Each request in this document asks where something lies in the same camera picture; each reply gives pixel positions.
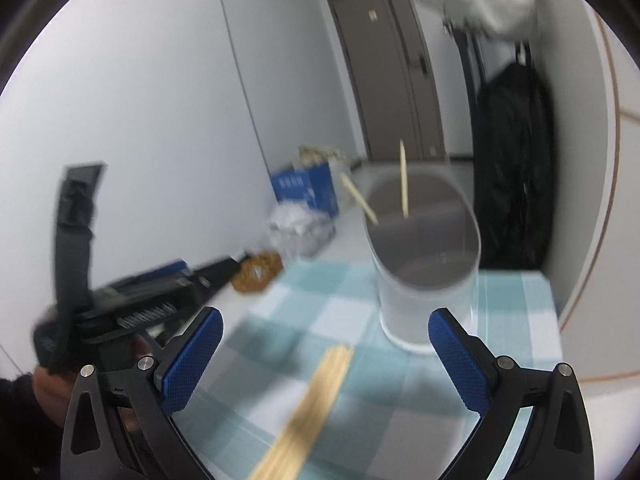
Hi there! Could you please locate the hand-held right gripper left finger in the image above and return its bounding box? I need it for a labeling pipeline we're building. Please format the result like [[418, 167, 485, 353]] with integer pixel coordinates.
[[60, 306, 224, 480]]

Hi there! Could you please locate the grey-brown door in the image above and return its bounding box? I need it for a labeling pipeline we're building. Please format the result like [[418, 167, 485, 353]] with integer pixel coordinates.
[[327, 0, 449, 162]]

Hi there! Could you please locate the black hanging jacket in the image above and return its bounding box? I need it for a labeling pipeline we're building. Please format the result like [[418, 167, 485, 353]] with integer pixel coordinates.
[[472, 59, 557, 272]]

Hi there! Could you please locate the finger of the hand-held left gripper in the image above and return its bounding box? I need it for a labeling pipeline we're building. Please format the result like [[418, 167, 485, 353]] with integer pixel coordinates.
[[190, 256, 242, 292], [129, 259, 190, 287]]

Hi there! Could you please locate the person's left hand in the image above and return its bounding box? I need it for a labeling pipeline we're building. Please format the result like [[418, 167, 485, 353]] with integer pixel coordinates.
[[31, 335, 153, 428]]

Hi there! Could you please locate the brown woven basket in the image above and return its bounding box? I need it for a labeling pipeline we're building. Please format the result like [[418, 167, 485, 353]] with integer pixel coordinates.
[[230, 251, 284, 295]]

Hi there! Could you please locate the blue cardboard box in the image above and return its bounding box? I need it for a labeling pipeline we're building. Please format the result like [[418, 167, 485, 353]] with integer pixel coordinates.
[[270, 159, 341, 219]]

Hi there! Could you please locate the translucent plastic utensil holder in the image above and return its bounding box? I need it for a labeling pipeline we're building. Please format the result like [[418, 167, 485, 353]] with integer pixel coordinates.
[[362, 162, 482, 356]]

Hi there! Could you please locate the person's left forearm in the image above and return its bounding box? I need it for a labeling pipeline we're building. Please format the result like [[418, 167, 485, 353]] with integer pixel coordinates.
[[0, 374, 63, 480]]

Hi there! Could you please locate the beige crumpled cloth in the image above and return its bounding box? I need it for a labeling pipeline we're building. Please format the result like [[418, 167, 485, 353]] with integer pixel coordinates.
[[298, 144, 347, 167]]

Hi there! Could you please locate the wooden chopstick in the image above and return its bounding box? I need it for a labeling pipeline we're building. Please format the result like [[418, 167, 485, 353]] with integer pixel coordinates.
[[398, 140, 410, 220], [340, 172, 380, 225]]

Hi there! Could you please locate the blue checkered tablecloth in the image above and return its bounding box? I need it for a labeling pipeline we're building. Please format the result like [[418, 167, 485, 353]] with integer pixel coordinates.
[[172, 259, 564, 480]]

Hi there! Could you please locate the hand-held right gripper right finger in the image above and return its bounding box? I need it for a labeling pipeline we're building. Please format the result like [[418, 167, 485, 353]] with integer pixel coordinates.
[[428, 307, 596, 480]]

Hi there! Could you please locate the white plastic bag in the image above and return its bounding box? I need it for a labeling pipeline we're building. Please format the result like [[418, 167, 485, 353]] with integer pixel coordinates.
[[266, 203, 337, 261]]

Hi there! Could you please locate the bundle of wooden chopsticks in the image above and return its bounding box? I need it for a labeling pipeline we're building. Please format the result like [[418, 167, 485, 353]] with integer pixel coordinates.
[[247, 344, 356, 480]]

